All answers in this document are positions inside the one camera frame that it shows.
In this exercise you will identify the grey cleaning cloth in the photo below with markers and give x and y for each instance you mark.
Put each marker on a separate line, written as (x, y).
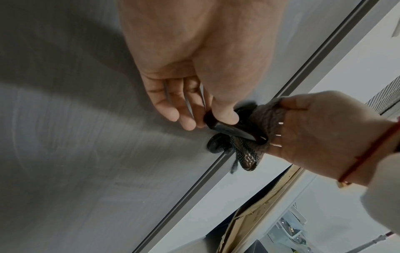
(265, 116)

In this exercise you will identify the wooden table with black frame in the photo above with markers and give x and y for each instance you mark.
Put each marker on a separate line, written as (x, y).
(259, 207)

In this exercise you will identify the white ribbed air vent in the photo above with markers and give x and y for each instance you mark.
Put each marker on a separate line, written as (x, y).
(386, 96)

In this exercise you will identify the person's right forearm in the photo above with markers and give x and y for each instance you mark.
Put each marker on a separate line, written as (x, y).
(378, 168)

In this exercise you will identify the person's left hand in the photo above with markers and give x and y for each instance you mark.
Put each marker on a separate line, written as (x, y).
(193, 44)

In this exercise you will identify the person's right hand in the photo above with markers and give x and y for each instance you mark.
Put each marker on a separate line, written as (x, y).
(328, 131)

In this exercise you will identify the grey door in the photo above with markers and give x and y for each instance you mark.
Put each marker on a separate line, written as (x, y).
(78, 148)

